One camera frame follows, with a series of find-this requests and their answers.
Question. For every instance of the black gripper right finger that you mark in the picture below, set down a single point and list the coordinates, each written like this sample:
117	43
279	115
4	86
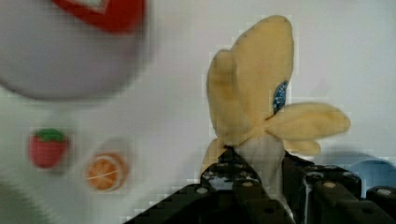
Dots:
330	194

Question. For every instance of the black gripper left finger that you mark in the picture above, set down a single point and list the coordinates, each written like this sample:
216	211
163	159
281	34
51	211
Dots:
229	192

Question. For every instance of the yellow plush peeled banana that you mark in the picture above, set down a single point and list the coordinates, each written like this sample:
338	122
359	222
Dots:
246	90

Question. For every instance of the toy orange slice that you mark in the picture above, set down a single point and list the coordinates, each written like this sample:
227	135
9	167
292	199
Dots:
106	172

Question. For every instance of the toy strawberry near plate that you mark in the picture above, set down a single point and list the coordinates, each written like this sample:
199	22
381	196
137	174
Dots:
47	147

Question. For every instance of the red ketchup bottle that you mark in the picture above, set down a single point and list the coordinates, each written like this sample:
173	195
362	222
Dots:
117	17

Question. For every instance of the grey round plate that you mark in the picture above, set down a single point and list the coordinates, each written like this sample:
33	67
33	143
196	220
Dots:
48	54

